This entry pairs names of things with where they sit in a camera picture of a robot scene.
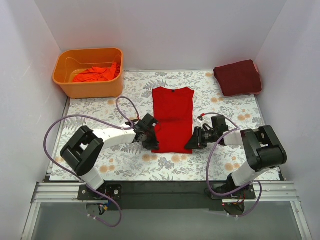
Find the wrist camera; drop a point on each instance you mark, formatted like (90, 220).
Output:
(148, 122)
(218, 125)

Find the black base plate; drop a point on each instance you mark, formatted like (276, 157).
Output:
(162, 195)

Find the orange plastic basin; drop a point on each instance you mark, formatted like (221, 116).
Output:
(73, 62)

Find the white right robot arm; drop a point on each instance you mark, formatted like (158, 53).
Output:
(263, 150)

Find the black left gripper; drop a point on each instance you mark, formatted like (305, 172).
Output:
(149, 139)

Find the folded dark maroon t shirt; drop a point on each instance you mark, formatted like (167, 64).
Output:
(240, 78)

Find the red t shirt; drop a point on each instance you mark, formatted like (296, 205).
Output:
(173, 109)

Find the aluminium frame rail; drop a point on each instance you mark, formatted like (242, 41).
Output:
(56, 213)

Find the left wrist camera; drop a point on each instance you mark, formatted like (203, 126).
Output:
(148, 122)

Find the folded pink t shirt underneath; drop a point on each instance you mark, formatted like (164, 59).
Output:
(256, 67)

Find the floral patterned table mat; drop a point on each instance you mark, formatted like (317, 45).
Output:
(131, 162)

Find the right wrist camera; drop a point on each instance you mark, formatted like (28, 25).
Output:
(218, 125)

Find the orange t shirt in basin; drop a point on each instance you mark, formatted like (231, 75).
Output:
(98, 74)

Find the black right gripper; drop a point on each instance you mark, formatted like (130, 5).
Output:
(198, 137)

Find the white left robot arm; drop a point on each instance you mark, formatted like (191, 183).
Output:
(84, 147)

